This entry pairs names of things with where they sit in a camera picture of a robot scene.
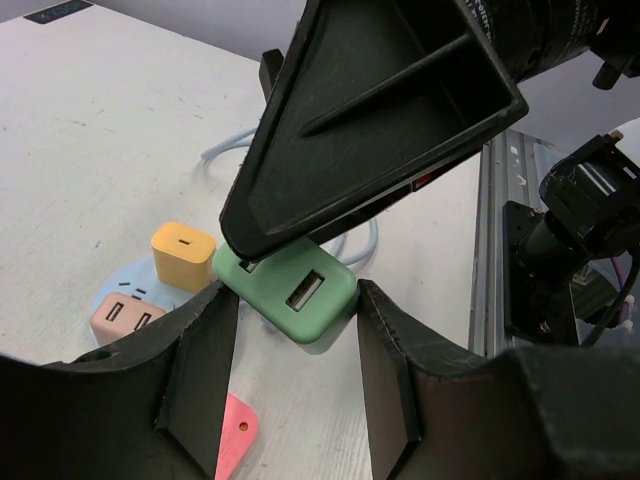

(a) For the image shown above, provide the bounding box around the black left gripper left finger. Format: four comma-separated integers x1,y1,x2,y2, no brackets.
1,282,238,479

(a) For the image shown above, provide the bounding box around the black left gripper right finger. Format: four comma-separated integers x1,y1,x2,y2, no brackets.
357,280,639,479

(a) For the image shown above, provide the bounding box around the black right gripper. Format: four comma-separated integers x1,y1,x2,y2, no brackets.
465,0,639,90

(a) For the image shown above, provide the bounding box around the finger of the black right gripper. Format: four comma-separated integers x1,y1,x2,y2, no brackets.
220,1,528,261
258,49,283,100

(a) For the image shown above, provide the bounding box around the pink socket adapter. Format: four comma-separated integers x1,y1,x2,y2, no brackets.
214,393,259,480

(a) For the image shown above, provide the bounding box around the brown two-tone plug adapter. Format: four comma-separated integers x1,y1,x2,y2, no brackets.
90,292,166,346

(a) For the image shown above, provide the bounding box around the light blue power cable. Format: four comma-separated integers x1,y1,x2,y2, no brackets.
200,124,379,268

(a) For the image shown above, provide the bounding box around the light blue round power strip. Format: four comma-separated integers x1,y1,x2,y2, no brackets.
90,257,194,315

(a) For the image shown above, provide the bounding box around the yellow plug adapter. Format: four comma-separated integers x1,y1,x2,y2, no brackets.
151,222,216,293

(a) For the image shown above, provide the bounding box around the green two-tone plug adapter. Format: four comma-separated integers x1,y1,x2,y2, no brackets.
212,238,359,354

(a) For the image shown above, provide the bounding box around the right blue corner label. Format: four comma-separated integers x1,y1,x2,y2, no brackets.
24,0,93,25

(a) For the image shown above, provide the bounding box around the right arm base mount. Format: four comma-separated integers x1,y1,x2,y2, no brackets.
503,201,582,346

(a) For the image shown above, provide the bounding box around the aluminium front rail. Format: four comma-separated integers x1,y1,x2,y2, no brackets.
467,129,640,359

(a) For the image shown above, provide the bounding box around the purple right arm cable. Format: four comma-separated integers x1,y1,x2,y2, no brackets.
579,249,640,349

